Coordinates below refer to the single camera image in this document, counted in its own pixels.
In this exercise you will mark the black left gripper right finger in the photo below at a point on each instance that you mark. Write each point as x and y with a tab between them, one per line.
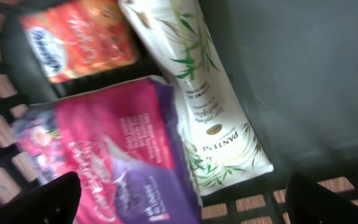
310	203

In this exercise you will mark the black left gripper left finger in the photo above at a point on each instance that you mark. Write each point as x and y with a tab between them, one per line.
54	202

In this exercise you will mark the pink purple sanitary pad pack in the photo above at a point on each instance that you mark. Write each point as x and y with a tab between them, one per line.
124	144

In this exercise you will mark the orange red wipes pack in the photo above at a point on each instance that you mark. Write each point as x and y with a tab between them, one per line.
79	38

